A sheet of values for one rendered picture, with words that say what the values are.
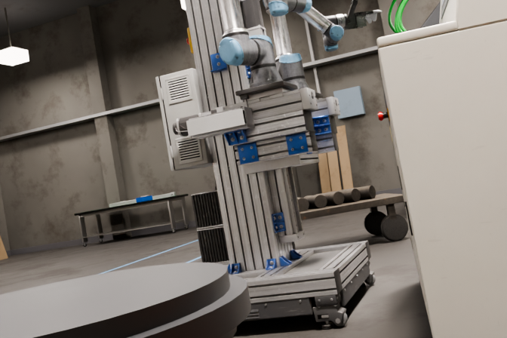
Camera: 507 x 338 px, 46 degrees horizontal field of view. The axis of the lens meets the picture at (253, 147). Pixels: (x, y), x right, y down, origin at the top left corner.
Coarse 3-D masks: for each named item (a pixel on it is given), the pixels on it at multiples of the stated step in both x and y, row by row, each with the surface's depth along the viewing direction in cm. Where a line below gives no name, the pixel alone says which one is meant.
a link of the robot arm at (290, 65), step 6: (288, 54) 310; (294, 54) 309; (282, 60) 311; (288, 60) 309; (294, 60) 309; (300, 60) 311; (282, 66) 311; (288, 66) 309; (294, 66) 308; (300, 66) 310; (282, 72) 312; (288, 72) 309; (294, 72) 308; (300, 72) 309
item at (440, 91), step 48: (480, 0) 165; (384, 48) 170; (432, 48) 167; (480, 48) 165; (432, 96) 167; (480, 96) 164; (432, 144) 167; (480, 144) 164; (432, 192) 167; (480, 192) 164; (432, 240) 166; (480, 240) 164; (432, 288) 166; (480, 288) 163; (432, 336) 178; (480, 336) 163
